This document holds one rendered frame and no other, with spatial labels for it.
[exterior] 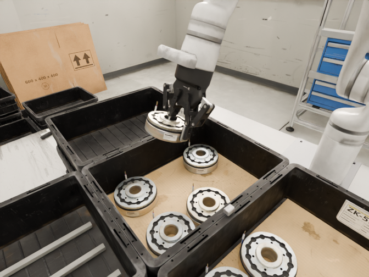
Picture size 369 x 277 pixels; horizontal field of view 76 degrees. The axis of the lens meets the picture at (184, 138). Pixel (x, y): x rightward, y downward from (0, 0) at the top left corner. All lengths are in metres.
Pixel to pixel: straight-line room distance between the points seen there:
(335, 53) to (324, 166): 1.62
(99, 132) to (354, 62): 0.76
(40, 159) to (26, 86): 2.11
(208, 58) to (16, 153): 0.91
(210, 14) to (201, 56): 0.07
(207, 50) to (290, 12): 2.87
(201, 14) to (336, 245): 0.53
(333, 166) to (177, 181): 0.42
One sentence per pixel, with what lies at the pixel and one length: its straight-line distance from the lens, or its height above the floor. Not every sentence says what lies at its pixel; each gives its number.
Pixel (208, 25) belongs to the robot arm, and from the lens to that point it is 0.46.
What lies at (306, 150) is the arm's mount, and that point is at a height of 0.81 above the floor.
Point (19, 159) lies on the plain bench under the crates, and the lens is 1.12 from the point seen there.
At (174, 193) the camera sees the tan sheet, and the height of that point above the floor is 0.83.
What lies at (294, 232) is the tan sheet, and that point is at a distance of 0.61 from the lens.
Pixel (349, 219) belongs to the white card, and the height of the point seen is 0.88.
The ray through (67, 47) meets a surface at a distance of 3.26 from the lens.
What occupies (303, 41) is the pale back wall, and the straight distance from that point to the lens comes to 3.27.
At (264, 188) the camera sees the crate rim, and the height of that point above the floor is 0.93.
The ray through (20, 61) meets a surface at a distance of 3.12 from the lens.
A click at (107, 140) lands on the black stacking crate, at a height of 0.83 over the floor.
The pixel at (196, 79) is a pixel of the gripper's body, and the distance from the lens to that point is 0.46.
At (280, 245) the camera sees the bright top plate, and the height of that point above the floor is 0.86.
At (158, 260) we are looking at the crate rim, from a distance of 0.41.
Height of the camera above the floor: 1.30
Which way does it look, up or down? 35 degrees down
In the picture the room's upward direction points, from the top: straight up
